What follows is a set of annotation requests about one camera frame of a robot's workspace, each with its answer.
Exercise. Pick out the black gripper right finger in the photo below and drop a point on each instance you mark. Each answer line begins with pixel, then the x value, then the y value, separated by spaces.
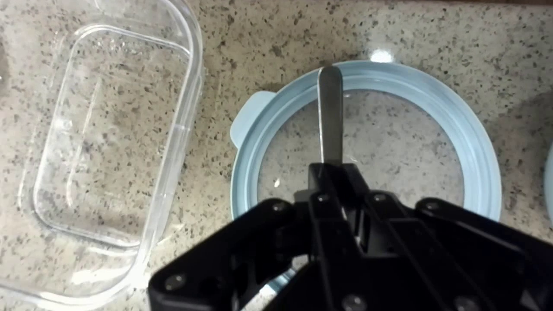
pixel 450 259

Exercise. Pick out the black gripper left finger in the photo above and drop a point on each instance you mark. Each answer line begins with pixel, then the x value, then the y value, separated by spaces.
pixel 253 259

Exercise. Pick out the metal spoon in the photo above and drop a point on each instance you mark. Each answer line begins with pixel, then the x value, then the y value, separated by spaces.
pixel 330 114

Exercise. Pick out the white plate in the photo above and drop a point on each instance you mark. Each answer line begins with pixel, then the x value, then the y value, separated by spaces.
pixel 464 134

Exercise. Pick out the clear rectangular glass container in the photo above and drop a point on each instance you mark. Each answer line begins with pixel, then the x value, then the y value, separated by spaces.
pixel 114 143

